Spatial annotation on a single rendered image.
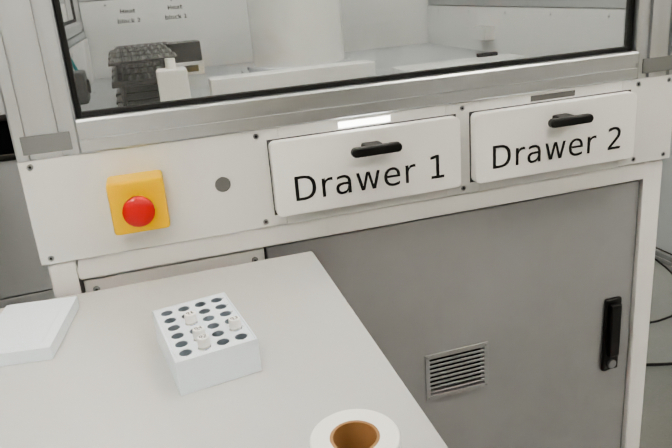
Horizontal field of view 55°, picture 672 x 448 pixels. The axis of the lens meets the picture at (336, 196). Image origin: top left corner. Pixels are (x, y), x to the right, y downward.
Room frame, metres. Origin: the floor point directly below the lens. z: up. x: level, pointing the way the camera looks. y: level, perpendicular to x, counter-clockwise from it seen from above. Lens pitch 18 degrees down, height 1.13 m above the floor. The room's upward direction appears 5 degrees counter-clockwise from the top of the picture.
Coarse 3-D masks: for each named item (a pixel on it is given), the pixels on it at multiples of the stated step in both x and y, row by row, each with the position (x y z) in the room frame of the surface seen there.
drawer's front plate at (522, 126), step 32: (608, 96) 1.02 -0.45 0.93; (480, 128) 0.96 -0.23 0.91; (512, 128) 0.98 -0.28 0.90; (544, 128) 0.99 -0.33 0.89; (576, 128) 1.01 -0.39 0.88; (608, 128) 1.02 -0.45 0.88; (480, 160) 0.96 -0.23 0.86; (512, 160) 0.98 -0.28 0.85; (544, 160) 0.99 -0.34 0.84; (576, 160) 1.01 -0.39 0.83; (608, 160) 1.02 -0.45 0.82
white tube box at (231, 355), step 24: (168, 312) 0.66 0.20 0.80; (216, 312) 0.64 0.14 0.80; (168, 336) 0.60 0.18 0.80; (192, 336) 0.60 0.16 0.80; (216, 336) 0.60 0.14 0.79; (240, 336) 0.59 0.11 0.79; (168, 360) 0.59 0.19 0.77; (192, 360) 0.55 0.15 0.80; (216, 360) 0.56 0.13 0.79; (240, 360) 0.57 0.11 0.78; (192, 384) 0.55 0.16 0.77; (216, 384) 0.56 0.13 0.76
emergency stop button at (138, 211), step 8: (128, 200) 0.78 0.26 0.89; (136, 200) 0.78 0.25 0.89; (144, 200) 0.79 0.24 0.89; (128, 208) 0.78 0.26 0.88; (136, 208) 0.78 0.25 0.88; (144, 208) 0.78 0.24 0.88; (152, 208) 0.79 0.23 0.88; (128, 216) 0.78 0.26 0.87; (136, 216) 0.78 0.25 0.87; (144, 216) 0.78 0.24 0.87; (152, 216) 0.79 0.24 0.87; (136, 224) 0.78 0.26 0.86; (144, 224) 0.78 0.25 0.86
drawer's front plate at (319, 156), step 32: (384, 128) 0.92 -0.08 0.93; (416, 128) 0.94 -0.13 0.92; (448, 128) 0.95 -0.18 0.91; (288, 160) 0.89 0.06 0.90; (320, 160) 0.90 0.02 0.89; (352, 160) 0.91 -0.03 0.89; (384, 160) 0.92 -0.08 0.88; (416, 160) 0.94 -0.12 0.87; (448, 160) 0.95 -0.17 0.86; (288, 192) 0.89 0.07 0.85; (320, 192) 0.90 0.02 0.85; (352, 192) 0.91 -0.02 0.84; (384, 192) 0.92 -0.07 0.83; (416, 192) 0.94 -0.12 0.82
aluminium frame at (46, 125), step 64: (0, 0) 0.82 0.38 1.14; (640, 0) 1.06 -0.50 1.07; (0, 64) 0.82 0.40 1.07; (64, 64) 0.84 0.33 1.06; (512, 64) 1.01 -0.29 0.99; (576, 64) 1.02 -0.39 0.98; (640, 64) 1.06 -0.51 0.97; (64, 128) 0.83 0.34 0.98; (128, 128) 0.85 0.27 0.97; (192, 128) 0.87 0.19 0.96; (256, 128) 0.89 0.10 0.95
